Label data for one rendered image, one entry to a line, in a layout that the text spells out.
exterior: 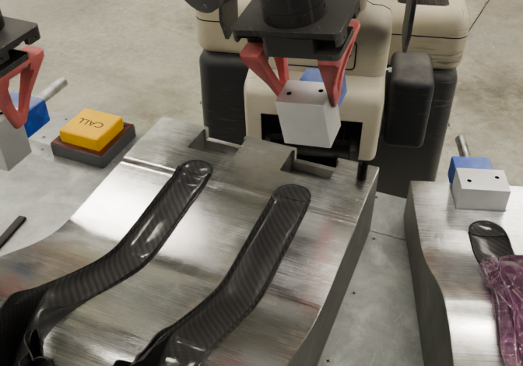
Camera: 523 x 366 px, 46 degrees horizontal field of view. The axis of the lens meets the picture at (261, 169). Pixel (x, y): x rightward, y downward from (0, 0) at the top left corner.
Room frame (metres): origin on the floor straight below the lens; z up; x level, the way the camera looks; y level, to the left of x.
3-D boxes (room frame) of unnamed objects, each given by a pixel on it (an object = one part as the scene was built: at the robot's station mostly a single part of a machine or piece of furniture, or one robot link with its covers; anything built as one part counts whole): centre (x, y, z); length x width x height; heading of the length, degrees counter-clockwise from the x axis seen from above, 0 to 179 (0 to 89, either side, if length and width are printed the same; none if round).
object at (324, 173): (0.52, -0.05, 0.87); 0.05 x 0.05 x 0.04; 68
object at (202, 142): (0.56, 0.05, 0.87); 0.05 x 0.05 x 0.04; 68
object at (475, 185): (0.55, -0.24, 0.86); 0.13 x 0.05 x 0.05; 175
